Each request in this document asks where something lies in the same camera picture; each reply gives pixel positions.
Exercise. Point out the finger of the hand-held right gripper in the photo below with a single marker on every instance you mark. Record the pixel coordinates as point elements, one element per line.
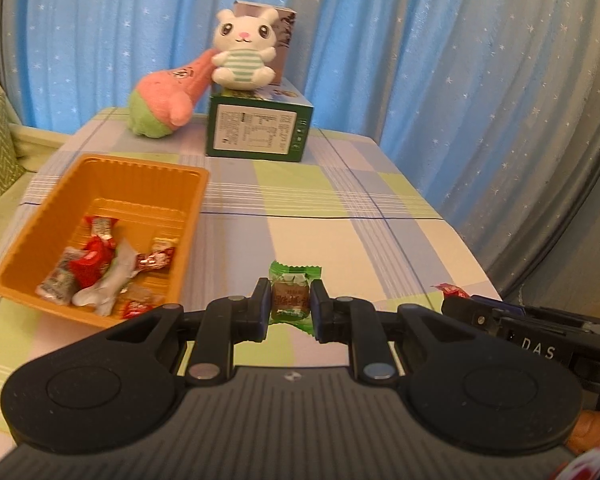
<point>465,312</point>
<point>497,305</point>

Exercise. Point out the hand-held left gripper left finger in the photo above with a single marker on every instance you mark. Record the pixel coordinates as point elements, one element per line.
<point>264,306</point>

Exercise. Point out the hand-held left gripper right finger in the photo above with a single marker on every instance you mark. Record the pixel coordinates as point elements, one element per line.
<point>317,310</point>

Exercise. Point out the green candy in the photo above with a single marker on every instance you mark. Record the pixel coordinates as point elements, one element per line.
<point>290,300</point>

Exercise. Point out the small yellow candy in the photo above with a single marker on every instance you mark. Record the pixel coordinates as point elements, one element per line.
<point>166,241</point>

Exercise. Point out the dark red candy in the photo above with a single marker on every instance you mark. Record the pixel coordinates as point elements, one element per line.
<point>155,260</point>

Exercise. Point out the brown candy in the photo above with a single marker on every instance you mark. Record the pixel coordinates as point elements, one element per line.
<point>140,294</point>

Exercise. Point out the orange plastic tray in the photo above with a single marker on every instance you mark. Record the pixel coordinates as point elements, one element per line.
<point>145,195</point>

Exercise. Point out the person's right hand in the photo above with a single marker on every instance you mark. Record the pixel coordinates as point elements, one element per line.
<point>597,427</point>

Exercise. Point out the pastel checked tablecloth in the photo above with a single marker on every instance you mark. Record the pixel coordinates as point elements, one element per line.
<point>330,240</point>

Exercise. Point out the green cardboard box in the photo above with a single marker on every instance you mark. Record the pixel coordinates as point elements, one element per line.
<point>260,130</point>

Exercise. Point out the pink and green plush toy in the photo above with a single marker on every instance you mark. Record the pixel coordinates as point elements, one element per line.
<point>170,95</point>

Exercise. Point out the white rabbit plush toy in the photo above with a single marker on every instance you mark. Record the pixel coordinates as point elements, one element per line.
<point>242,50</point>

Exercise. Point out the blue star curtain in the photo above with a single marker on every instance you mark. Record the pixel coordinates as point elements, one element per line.
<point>405,60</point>

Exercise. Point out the brown cardboard box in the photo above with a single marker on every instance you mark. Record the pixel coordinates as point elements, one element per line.
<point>285,35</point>

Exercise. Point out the light green sofa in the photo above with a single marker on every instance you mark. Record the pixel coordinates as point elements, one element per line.
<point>30,152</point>

